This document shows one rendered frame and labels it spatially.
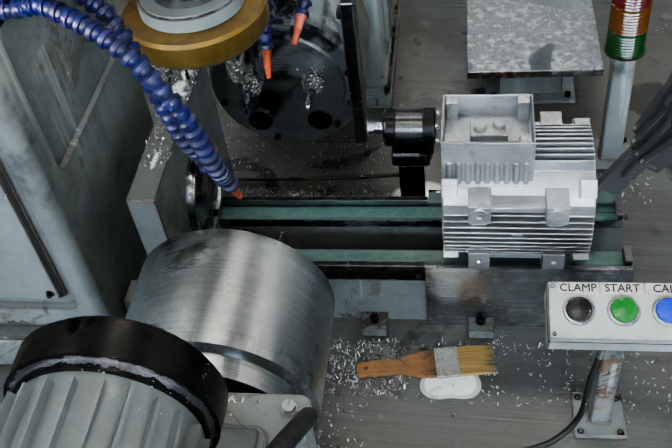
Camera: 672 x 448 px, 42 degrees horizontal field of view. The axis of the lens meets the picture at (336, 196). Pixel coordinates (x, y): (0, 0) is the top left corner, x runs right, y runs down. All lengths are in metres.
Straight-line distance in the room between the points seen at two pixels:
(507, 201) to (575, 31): 0.62
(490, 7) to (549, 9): 0.11
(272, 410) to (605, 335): 0.40
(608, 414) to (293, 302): 0.49
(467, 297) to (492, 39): 0.58
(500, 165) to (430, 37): 0.80
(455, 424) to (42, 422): 0.71
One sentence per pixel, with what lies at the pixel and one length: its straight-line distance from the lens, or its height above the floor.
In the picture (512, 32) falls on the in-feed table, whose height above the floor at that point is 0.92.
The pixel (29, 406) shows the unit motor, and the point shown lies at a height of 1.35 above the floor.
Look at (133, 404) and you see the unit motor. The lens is 0.71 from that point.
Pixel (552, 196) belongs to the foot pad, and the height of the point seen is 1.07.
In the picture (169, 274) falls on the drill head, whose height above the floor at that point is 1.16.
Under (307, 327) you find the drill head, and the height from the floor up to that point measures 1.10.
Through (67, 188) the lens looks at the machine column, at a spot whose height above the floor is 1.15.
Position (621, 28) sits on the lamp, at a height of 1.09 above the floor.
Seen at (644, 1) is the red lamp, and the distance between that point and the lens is 1.43.
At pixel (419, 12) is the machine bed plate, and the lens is 2.00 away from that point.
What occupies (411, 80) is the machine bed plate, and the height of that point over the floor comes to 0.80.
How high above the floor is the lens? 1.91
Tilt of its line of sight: 45 degrees down
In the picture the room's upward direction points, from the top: 9 degrees counter-clockwise
